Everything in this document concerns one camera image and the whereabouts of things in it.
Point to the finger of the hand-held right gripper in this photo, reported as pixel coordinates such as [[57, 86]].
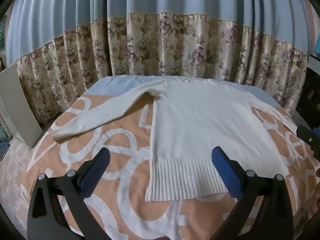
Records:
[[308, 137]]

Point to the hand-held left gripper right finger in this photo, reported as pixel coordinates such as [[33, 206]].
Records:
[[225, 170]]

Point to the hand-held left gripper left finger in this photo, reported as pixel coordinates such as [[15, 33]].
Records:
[[96, 167]]

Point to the white knit sweater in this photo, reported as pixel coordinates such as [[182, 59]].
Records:
[[200, 130]]

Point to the orange and blue printed bedsheet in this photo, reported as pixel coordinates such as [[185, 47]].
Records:
[[115, 140]]

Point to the black cabinet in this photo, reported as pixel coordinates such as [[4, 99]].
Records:
[[312, 90]]

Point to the white leaning board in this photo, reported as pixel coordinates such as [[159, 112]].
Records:
[[17, 105]]

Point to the blue and floral curtain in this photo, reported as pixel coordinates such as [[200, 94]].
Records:
[[160, 42]]

